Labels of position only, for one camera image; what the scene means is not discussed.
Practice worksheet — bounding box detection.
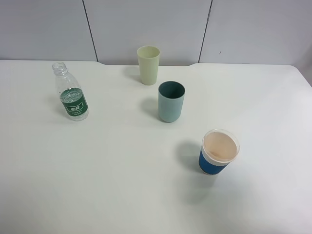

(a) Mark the pale yellow plastic cup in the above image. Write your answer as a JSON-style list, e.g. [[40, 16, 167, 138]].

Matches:
[[137, 46, 160, 85]]

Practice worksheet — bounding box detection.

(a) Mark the teal blue plastic cup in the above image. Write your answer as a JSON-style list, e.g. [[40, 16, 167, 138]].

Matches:
[[158, 81, 185, 122]]

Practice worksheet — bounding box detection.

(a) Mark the clear green-label water bottle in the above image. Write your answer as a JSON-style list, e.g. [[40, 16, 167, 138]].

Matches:
[[52, 61, 89, 121]]

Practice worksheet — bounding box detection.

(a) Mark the blue sleeved paper cup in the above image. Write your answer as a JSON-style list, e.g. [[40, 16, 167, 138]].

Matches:
[[198, 129, 240, 175]]

